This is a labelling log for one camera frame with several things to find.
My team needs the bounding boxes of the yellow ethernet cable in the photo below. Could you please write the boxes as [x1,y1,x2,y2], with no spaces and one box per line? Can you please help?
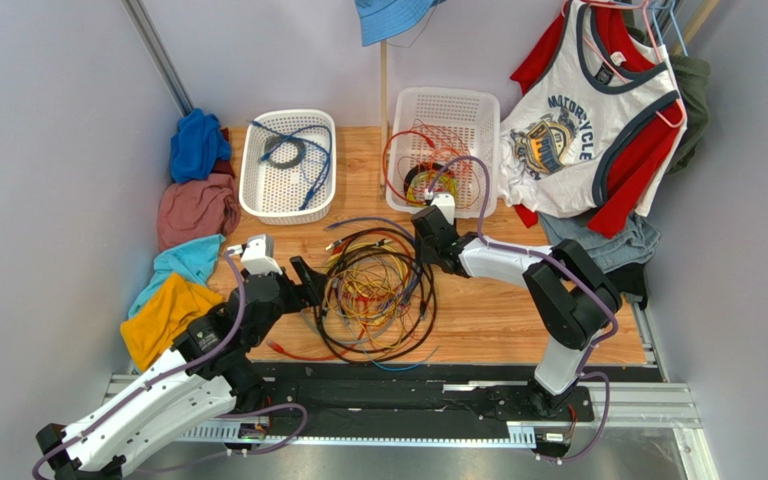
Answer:
[330,239,425,354]

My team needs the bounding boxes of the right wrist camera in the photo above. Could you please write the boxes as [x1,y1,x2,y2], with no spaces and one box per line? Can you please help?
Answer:
[424,191,456,225]

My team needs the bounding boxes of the thin coloured wire tangle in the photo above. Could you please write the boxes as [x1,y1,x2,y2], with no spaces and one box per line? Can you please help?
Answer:
[330,252,439,372]

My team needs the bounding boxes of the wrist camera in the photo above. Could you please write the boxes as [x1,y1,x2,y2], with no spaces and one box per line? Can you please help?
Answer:
[424,191,456,225]
[226,234,283,275]

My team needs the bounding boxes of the red ethernet cable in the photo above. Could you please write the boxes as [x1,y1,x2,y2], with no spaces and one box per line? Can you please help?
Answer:
[268,239,372,362]

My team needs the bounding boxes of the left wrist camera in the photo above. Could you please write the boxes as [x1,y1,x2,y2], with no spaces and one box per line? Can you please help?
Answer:
[226,234,283,275]

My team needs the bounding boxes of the black garment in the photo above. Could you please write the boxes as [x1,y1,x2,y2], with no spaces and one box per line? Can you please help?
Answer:
[606,263,649,310]

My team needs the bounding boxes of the white basket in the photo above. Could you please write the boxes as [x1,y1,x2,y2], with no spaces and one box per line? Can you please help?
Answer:
[383,87,500,219]
[239,109,337,226]

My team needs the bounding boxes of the yellow green wire coil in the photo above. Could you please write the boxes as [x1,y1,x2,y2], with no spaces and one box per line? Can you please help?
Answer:
[405,168,459,208]

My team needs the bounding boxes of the folded blue jeans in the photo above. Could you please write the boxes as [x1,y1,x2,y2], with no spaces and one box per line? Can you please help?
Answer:
[538,213,661,273]

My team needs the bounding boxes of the blue ethernet cable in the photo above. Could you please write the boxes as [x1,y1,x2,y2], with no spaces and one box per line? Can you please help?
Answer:
[251,119,333,211]
[325,216,419,241]

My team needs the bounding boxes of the black wire coil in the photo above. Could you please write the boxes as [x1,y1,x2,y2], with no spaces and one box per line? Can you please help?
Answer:
[264,136,308,170]

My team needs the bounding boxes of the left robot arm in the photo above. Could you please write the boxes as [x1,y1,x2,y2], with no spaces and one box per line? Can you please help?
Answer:
[31,240,327,479]

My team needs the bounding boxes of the right white basket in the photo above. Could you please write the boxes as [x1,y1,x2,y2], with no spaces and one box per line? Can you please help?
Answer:
[383,87,500,219]

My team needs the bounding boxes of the aluminium corner profile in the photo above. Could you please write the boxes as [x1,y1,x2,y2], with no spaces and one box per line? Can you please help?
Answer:
[121,0,194,116]

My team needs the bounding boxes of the yellow cloth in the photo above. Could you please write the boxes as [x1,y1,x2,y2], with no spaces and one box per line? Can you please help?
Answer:
[120,273,224,372]

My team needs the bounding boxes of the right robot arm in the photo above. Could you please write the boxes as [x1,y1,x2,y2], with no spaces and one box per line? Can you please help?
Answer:
[411,161,622,418]

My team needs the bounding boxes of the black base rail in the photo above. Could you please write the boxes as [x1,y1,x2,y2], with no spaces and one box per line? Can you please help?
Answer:
[245,362,599,443]

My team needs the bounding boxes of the teal cloth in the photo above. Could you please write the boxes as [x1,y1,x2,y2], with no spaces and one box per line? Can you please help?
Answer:
[127,234,226,319]

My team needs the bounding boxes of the white motorcycle tank top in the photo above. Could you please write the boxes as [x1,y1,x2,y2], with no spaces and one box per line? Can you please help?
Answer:
[497,1,687,238]

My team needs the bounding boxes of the blue bucket hat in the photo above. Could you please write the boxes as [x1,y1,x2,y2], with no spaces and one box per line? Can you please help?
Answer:
[353,0,445,47]

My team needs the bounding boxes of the green garment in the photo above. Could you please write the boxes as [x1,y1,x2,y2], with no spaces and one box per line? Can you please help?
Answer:
[605,27,711,175]

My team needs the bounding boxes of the thin red wire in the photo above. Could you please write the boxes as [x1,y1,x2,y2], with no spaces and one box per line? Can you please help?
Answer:
[381,127,445,204]

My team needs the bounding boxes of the blue cloth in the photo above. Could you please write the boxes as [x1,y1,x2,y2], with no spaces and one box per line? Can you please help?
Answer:
[170,108,232,183]

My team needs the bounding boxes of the left white basket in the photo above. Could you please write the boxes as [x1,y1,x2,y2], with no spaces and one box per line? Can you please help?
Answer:
[239,109,337,226]

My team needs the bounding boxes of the long black cable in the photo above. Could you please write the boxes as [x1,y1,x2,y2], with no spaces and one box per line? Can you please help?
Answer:
[313,226,439,364]

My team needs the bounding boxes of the pink cloth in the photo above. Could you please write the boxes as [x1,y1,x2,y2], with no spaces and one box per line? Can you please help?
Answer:
[156,173,241,252]

